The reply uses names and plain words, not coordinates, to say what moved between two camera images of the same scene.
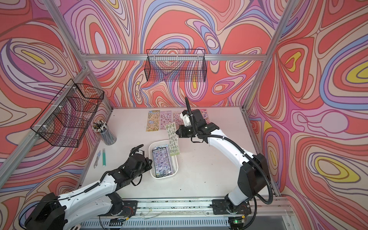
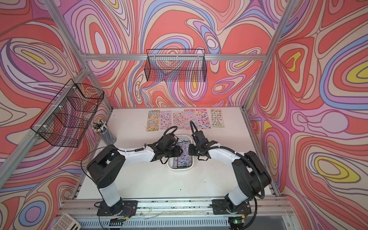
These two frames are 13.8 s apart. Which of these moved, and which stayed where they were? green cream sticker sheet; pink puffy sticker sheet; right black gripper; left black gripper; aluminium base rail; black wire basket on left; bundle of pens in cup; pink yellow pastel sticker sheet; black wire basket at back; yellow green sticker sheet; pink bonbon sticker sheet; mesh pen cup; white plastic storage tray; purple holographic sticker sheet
Moved: purple holographic sticker sheet; right black gripper; green cream sticker sheet; white plastic storage tray; left black gripper
Stayed: black wire basket at back; pink yellow pastel sticker sheet; yellow green sticker sheet; mesh pen cup; black wire basket on left; pink bonbon sticker sheet; aluminium base rail; bundle of pens in cup; pink puffy sticker sheet
